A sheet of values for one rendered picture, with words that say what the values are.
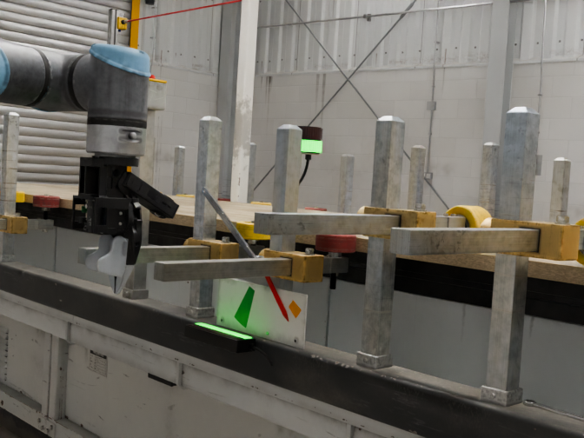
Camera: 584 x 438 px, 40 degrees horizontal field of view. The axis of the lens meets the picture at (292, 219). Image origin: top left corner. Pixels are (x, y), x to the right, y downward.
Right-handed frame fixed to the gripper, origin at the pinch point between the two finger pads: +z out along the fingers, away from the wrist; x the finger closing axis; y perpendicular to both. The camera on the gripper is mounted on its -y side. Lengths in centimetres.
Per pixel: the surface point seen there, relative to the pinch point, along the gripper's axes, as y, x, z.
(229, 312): -35.1, -15.7, 9.4
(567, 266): -52, 47, -7
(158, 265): -6.9, -0.1, -2.9
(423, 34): -709, -508, -200
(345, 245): -46.8, 3.9, -6.1
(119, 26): -148, -257, -90
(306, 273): -35.6, 5.1, -1.3
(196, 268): -13.4, 1.5, -2.3
